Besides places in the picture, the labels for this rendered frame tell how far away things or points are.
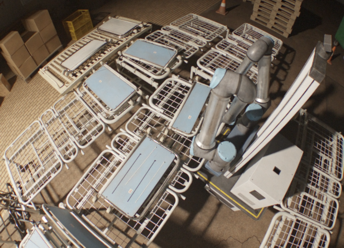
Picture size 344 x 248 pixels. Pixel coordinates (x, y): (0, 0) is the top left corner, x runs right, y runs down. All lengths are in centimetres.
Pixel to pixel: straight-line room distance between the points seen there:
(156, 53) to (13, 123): 295
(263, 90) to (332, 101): 296
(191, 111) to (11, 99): 376
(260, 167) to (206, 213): 94
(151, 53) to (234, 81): 184
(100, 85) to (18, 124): 198
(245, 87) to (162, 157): 104
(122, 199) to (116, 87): 127
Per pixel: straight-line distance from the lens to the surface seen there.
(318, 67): 80
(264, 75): 152
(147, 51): 264
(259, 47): 132
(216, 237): 218
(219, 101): 97
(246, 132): 172
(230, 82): 90
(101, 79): 237
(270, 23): 550
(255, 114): 157
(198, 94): 209
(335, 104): 441
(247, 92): 93
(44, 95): 367
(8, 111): 422
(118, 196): 162
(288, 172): 162
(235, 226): 224
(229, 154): 131
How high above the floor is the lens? 211
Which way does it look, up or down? 58 degrees down
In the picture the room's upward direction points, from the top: straight up
